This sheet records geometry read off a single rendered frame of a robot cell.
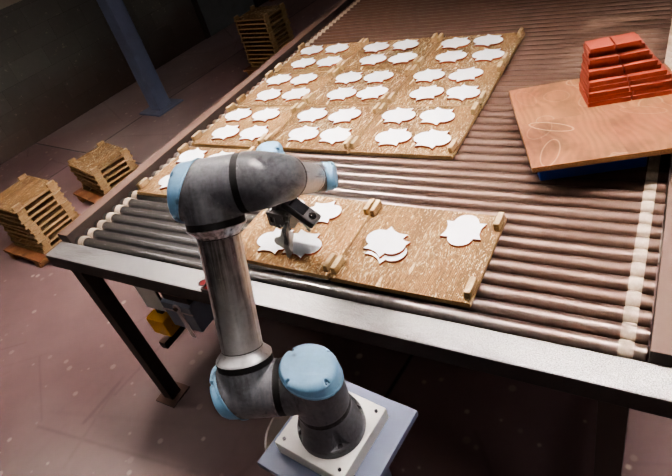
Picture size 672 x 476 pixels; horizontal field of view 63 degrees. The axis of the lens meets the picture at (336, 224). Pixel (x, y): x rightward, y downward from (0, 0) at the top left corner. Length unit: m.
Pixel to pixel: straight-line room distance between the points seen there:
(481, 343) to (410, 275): 0.28
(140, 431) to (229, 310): 1.76
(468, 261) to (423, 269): 0.12
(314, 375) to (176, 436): 1.65
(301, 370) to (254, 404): 0.12
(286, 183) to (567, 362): 0.72
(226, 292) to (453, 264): 0.68
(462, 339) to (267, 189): 0.62
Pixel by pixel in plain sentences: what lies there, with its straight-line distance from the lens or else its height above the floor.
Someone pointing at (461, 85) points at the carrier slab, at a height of 0.94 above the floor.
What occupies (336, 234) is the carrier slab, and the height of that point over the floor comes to 0.94.
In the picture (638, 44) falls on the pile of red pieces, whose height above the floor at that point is 1.20.
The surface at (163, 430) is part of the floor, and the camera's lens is 2.74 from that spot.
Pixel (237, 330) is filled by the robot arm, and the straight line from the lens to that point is 1.10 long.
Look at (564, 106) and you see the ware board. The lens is 1.95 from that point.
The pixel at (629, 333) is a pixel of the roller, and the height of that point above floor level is 0.92.
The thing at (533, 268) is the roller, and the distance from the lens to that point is 1.51.
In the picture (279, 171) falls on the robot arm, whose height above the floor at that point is 1.47.
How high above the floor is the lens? 1.97
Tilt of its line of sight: 36 degrees down
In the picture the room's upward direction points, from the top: 18 degrees counter-clockwise
